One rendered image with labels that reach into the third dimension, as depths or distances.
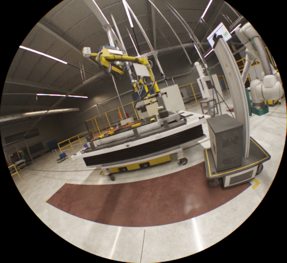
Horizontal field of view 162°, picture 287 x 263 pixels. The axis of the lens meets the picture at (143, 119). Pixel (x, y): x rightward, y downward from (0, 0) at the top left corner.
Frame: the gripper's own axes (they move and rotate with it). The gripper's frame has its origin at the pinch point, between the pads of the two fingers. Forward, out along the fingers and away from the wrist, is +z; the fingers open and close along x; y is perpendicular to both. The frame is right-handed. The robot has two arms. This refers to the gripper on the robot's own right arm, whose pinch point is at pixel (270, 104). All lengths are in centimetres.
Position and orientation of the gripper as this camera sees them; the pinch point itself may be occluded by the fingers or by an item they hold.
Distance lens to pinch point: 156.8
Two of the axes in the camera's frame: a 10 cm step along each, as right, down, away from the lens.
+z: 3.3, 9.4, 1.0
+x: -4.2, 2.4, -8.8
